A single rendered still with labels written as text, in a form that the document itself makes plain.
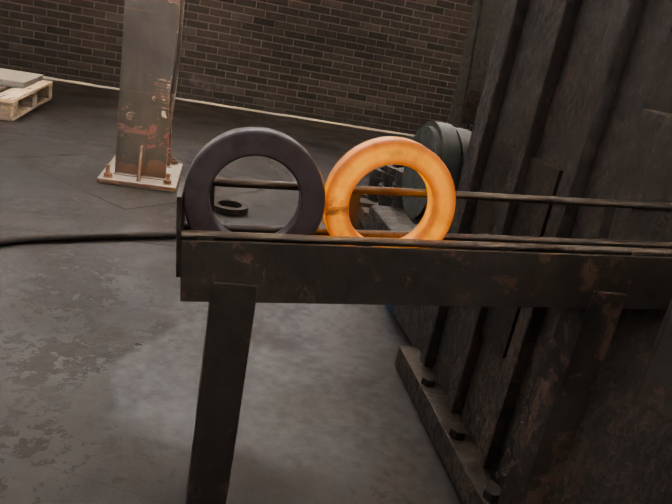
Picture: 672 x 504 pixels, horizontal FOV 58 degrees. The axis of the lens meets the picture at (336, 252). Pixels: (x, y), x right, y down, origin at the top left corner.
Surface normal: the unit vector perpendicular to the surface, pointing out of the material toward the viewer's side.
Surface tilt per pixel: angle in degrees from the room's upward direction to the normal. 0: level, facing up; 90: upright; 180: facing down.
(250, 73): 90
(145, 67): 90
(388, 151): 90
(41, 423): 0
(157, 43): 90
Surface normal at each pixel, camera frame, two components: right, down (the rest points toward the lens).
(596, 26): -0.97, -0.11
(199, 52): 0.17, 0.35
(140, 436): 0.18, -0.93
